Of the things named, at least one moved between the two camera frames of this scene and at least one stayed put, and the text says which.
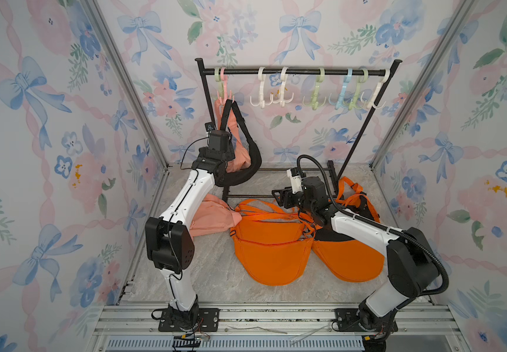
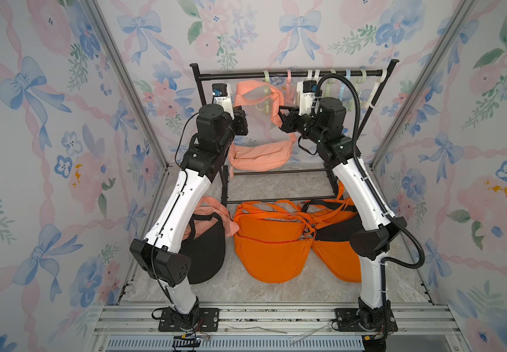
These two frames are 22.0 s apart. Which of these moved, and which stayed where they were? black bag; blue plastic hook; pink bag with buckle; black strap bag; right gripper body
Moved: black bag; right gripper body
Stayed: black strap bag; pink bag with buckle; blue plastic hook
